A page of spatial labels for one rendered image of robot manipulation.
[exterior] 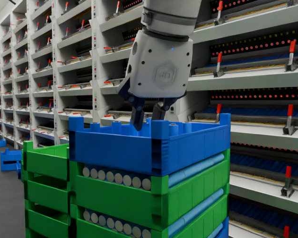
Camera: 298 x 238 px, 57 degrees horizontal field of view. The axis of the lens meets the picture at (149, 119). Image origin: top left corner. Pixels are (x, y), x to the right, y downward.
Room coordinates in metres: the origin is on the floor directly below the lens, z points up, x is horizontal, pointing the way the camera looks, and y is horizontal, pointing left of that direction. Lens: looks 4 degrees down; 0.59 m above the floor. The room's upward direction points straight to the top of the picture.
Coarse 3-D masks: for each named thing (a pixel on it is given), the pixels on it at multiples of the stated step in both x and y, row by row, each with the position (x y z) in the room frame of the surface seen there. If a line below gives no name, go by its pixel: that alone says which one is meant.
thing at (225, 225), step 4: (228, 216) 0.63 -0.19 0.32; (224, 220) 0.62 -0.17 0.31; (228, 220) 0.63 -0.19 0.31; (224, 224) 0.62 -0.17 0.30; (228, 224) 0.63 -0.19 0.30; (224, 228) 0.62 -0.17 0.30; (228, 228) 0.63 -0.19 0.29; (220, 232) 0.60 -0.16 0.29; (224, 232) 0.60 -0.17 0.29; (216, 236) 0.64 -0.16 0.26; (220, 236) 0.58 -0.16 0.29; (224, 236) 0.61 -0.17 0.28
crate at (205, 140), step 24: (72, 120) 0.49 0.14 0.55; (72, 144) 0.49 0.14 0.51; (96, 144) 0.46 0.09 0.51; (120, 144) 0.43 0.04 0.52; (144, 144) 0.40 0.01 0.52; (168, 144) 0.40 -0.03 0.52; (192, 144) 0.46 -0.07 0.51; (216, 144) 0.56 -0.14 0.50; (120, 168) 0.43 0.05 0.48; (144, 168) 0.40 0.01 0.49; (168, 168) 0.40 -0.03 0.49
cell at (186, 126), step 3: (183, 123) 0.52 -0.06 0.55; (186, 123) 0.52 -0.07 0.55; (189, 123) 0.52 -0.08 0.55; (183, 126) 0.52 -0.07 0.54; (186, 126) 0.52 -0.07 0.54; (189, 126) 0.52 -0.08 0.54; (183, 129) 0.52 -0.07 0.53; (186, 129) 0.52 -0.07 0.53; (189, 129) 0.52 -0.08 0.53; (183, 132) 0.52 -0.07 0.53; (186, 132) 0.52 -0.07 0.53
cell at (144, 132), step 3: (144, 123) 0.51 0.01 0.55; (147, 123) 0.51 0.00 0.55; (144, 126) 0.51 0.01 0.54; (147, 126) 0.51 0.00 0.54; (141, 129) 0.51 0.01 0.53; (144, 129) 0.51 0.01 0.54; (147, 129) 0.51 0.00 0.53; (141, 132) 0.51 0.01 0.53; (144, 132) 0.51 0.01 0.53; (147, 132) 0.51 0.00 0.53; (141, 135) 0.51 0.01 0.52; (144, 135) 0.51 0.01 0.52; (147, 135) 0.51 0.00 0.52
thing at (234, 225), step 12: (240, 204) 1.09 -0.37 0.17; (252, 204) 1.07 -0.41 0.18; (264, 204) 1.04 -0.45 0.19; (240, 216) 1.02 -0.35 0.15; (252, 216) 1.01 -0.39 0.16; (264, 216) 0.99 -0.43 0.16; (276, 216) 0.98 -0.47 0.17; (288, 216) 0.96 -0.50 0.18; (240, 228) 1.00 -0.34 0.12; (252, 228) 0.98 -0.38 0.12; (264, 228) 0.94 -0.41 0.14; (276, 228) 0.92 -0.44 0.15; (288, 228) 0.84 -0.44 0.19
